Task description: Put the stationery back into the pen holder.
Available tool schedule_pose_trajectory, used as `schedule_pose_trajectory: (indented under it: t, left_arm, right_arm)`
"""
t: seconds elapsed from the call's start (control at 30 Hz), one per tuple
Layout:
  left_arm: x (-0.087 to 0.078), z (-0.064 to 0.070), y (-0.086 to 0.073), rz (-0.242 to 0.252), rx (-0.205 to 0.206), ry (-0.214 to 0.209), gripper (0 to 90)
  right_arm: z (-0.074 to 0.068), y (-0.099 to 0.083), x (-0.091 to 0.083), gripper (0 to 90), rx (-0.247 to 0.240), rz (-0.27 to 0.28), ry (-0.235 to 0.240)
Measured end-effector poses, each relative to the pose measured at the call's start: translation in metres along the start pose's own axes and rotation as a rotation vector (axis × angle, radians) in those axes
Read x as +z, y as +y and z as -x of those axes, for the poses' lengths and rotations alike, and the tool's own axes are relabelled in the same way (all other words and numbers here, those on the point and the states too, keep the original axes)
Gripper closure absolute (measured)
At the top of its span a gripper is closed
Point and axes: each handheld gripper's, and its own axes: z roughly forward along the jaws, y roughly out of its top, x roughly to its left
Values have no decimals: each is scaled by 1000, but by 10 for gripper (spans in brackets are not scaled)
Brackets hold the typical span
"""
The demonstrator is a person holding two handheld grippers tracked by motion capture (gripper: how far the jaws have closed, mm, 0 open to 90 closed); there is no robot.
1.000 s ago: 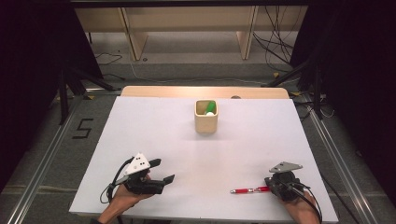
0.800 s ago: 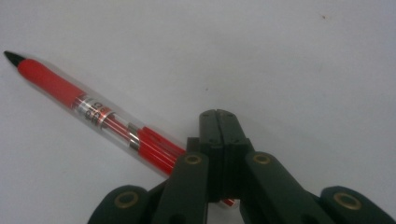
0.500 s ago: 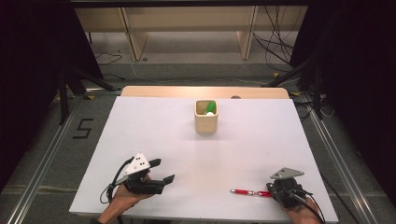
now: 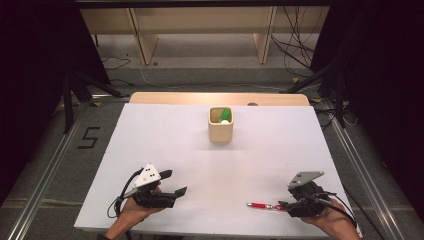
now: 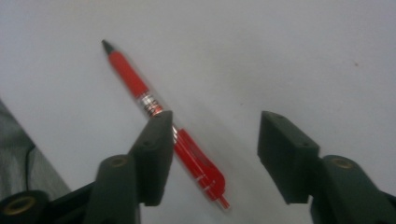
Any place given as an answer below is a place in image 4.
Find light wooden desk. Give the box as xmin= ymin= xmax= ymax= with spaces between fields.
xmin=79 ymin=5 xmax=331 ymax=66

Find thin black floor cable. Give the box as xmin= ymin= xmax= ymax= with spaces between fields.
xmin=100 ymin=55 xmax=132 ymax=71

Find red pen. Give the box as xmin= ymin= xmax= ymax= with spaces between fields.
xmin=246 ymin=201 xmax=287 ymax=211

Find black tripod stand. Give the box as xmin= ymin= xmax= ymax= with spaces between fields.
xmin=279 ymin=59 xmax=348 ymax=130
xmin=60 ymin=70 xmax=125 ymax=135

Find person's left hand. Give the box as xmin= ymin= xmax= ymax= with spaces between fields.
xmin=114 ymin=186 xmax=165 ymax=232

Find black overhead bar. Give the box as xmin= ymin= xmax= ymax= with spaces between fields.
xmin=74 ymin=0 xmax=334 ymax=9

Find black cable bundle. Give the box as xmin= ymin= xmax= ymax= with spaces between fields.
xmin=270 ymin=6 xmax=316 ymax=78

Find beige square pen holder cup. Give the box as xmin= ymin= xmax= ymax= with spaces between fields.
xmin=207 ymin=105 xmax=235 ymax=145

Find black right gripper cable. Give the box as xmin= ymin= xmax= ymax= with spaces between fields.
xmin=313 ymin=190 xmax=358 ymax=228

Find black curtain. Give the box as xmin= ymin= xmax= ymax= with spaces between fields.
xmin=0 ymin=0 xmax=112 ymax=204
xmin=310 ymin=0 xmax=424 ymax=223

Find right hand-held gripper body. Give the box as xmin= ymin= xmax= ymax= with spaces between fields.
xmin=287 ymin=170 xmax=333 ymax=218

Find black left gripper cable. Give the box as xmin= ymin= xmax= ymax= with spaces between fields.
xmin=106 ymin=168 xmax=144 ymax=220

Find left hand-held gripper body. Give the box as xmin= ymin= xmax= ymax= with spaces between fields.
xmin=124 ymin=162 xmax=177 ymax=210

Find aluminium floor rail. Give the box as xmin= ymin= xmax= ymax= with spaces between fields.
xmin=328 ymin=116 xmax=407 ymax=240
xmin=6 ymin=99 xmax=132 ymax=240

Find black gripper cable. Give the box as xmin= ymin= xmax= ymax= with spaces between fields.
xmin=313 ymin=190 xmax=358 ymax=228
xmin=106 ymin=168 xmax=144 ymax=220

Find person's right hand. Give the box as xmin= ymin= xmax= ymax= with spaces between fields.
xmin=299 ymin=199 xmax=360 ymax=236

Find green highlighter marker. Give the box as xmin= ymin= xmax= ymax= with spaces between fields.
xmin=218 ymin=107 xmax=232 ymax=124

